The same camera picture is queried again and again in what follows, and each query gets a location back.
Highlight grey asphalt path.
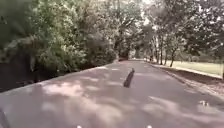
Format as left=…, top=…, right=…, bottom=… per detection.
left=0, top=59, right=224, bottom=128

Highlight row of trees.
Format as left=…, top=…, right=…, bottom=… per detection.
left=109, top=0, right=224, bottom=68

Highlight dense green bushes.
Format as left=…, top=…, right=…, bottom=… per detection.
left=0, top=0, right=121, bottom=93

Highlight dirt verge strip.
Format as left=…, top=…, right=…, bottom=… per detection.
left=146, top=61, right=224, bottom=101

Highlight green grass field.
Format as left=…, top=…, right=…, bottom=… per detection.
left=166, top=60, right=224, bottom=78

